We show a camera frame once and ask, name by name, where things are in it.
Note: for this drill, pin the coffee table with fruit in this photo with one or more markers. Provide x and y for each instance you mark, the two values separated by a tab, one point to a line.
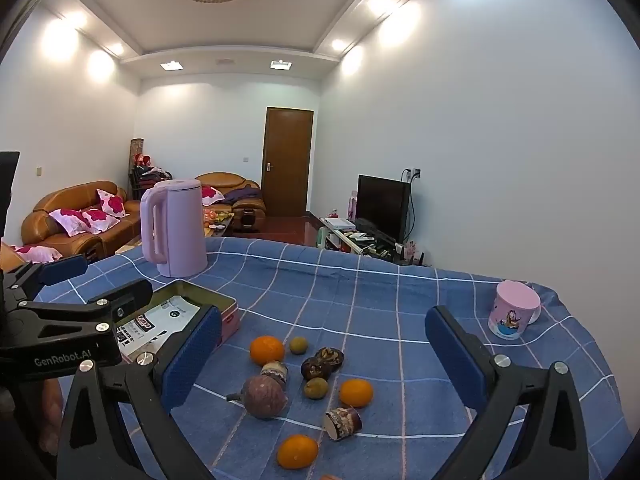
217	222

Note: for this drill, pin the small green round fruit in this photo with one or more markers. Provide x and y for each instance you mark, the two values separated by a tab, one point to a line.
316	389
298	345

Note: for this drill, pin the dark brown mangosteen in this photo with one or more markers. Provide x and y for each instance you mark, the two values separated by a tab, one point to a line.
312	368

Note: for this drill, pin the brown wooden door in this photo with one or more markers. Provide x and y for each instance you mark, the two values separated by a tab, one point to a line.
287	160

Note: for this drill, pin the flat white box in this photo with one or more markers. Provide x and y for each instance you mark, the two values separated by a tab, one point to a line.
339	223

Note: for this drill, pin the tall patterned vase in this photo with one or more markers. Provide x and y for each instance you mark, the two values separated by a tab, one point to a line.
136	152

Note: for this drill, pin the pink metal tin box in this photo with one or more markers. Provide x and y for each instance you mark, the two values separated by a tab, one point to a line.
229	320

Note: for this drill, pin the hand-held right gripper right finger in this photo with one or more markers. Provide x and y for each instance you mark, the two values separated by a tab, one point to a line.
452	357

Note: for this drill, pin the black television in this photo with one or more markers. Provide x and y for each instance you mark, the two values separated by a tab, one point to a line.
382	205

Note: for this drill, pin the blue plaid cloth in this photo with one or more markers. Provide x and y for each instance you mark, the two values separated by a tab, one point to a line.
375	300

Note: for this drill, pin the purple blanket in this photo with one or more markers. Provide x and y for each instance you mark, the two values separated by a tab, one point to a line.
243	194

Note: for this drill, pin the dark brown cake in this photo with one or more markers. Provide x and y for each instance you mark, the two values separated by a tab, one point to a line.
331	357

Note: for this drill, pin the person's left hand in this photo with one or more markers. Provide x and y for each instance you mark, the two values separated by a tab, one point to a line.
51	405

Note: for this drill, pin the white wall outlet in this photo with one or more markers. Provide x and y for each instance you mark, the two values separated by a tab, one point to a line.
413	173

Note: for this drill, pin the pink electric kettle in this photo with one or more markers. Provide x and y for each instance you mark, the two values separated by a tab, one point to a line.
180	230

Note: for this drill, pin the brown leather armchair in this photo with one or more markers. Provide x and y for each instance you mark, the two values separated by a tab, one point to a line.
220	179

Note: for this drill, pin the dark chair with clothes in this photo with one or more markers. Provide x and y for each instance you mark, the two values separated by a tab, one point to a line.
150	178

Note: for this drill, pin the orange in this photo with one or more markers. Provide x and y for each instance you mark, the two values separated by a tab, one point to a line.
297	452
267	351
356	393

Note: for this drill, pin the low television stand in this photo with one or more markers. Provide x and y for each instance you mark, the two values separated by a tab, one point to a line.
370	247

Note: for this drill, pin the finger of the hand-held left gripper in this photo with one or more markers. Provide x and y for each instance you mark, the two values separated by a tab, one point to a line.
127	295
62	266

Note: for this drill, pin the brown leather sofa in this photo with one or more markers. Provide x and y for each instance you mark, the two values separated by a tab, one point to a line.
75	195

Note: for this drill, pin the pink bottle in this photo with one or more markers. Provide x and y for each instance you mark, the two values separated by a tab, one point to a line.
353	206

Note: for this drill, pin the pink cartoon mug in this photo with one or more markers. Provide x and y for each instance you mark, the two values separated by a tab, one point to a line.
512	310

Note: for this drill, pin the white pink flowered pillow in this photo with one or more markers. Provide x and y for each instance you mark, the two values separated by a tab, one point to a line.
34	252
70	221
211	195
111	203
99	220

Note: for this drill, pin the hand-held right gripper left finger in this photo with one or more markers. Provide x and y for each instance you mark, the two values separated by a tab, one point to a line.
192	357

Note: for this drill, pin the large purple round fruit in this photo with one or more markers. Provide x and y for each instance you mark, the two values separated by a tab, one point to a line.
264	398

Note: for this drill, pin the square recessed ceiling light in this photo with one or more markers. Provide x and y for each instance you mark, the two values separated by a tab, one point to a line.
171	65
281	64

